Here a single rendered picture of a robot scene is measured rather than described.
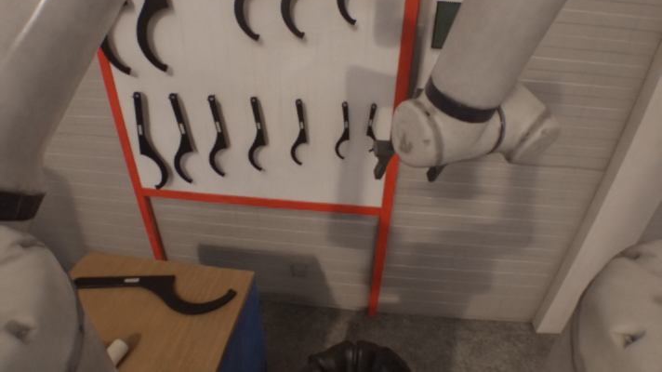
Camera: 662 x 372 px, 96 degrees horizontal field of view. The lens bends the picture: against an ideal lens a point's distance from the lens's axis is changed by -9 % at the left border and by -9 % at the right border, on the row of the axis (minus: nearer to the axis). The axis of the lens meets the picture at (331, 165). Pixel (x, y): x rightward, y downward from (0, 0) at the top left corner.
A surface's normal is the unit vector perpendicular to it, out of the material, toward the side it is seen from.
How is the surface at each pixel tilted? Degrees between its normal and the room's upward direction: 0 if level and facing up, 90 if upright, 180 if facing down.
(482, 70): 105
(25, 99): 89
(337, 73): 90
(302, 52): 90
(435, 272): 90
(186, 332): 0
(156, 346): 0
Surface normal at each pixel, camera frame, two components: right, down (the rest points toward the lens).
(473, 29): -0.85, 0.27
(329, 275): -0.10, 0.46
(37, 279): 0.41, -0.85
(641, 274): -0.15, -0.90
